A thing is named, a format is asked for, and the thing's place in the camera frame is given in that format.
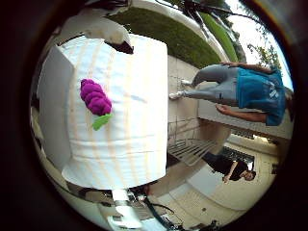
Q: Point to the white striped tablecloth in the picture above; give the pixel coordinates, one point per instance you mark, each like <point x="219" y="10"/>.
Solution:
<point x="134" y="128"/>

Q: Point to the person in blue shirt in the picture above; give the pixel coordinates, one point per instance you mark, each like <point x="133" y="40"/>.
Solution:
<point x="256" y="93"/>

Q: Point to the purple grape plush toy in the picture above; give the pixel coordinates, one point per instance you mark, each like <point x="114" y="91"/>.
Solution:
<point x="95" y="97"/>

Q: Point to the dark tripod stand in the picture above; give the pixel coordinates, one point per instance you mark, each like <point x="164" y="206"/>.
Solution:
<point x="195" y="14"/>

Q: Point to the person in black shirt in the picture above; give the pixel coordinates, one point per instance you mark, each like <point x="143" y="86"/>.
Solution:
<point x="231" y="166"/>

